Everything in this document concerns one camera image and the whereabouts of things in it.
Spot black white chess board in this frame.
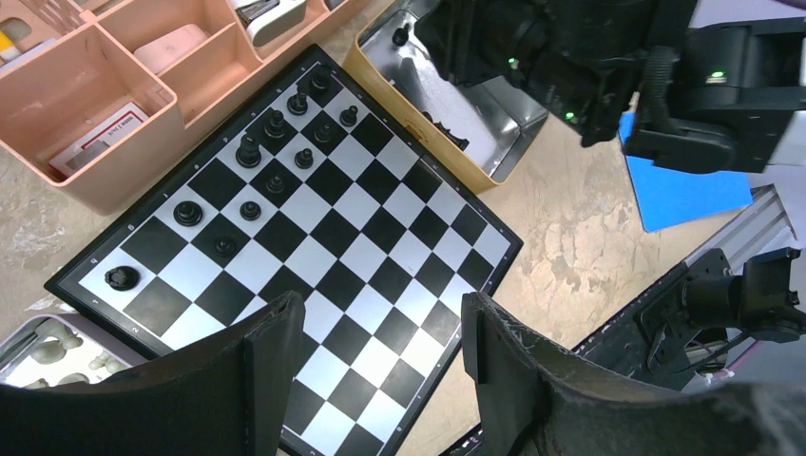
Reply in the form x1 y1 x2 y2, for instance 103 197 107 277
45 46 523 455

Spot peach plastic desk organizer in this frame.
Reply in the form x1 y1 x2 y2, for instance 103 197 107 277
1 1 364 215

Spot white stapler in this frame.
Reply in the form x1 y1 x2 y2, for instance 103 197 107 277
230 0 306 48

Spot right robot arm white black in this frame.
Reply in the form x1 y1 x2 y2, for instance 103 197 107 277
414 1 805 174

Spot black chess piece twelfth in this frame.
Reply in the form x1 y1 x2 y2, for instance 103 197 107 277
104 265 141 292

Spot black chess piece eleventh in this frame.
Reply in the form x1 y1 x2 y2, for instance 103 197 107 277
214 236 237 257

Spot blue foam pad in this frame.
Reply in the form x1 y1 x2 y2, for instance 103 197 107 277
618 111 755 234

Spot yellow white pen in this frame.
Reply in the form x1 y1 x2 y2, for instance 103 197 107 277
0 31 20 63

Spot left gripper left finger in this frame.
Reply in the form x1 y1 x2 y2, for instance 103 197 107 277
1 292 305 455

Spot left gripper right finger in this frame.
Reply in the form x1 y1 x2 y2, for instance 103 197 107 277
461 292 805 455

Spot pile of black chess pieces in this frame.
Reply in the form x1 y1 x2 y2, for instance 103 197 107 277
422 111 470 151

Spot pink eraser block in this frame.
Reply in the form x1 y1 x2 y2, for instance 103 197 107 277
133 24 208 73

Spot pile of white chess pieces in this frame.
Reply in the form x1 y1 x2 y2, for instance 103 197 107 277
24 319 129 390

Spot silver metal tin tray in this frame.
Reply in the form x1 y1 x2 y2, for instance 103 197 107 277
1 313 146 390

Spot white staples box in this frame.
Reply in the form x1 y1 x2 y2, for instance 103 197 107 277
48 103 149 177

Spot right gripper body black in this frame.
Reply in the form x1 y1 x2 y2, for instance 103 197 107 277
415 1 630 120

